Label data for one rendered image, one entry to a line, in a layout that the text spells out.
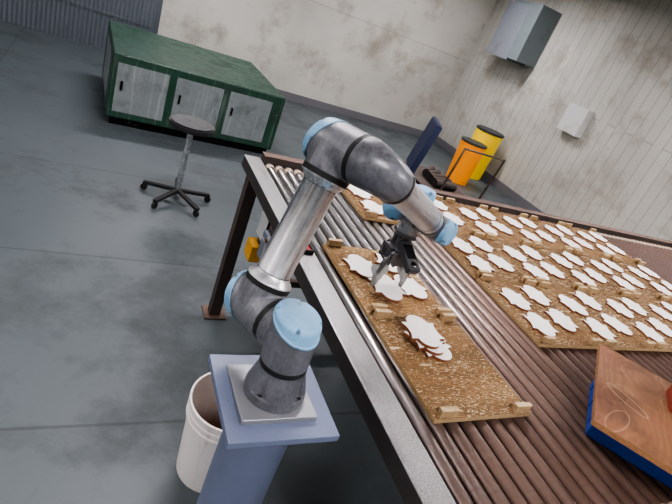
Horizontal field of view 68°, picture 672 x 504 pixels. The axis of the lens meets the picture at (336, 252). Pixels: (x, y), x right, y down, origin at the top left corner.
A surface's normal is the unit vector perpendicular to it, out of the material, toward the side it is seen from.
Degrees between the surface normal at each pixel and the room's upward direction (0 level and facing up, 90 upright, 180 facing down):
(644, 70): 90
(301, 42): 90
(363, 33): 90
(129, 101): 90
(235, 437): 0
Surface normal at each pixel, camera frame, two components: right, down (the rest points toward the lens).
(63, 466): 0.34, -0.83
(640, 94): -0.88, -0.11
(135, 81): 0.37, 0.55
